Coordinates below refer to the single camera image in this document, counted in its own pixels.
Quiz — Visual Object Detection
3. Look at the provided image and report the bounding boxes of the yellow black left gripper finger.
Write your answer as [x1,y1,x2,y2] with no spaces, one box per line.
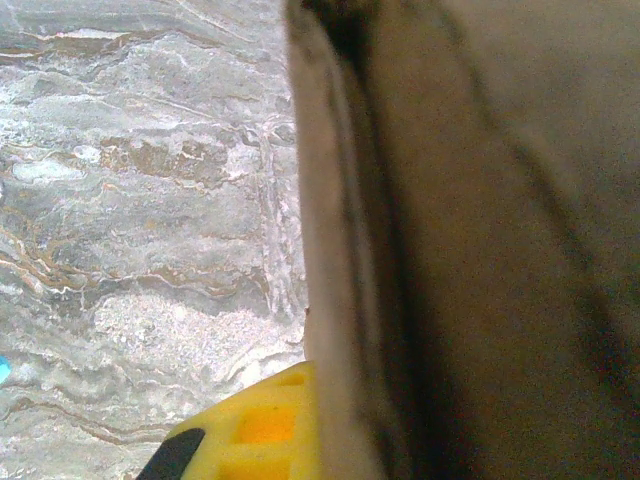
[135,359,322,480]

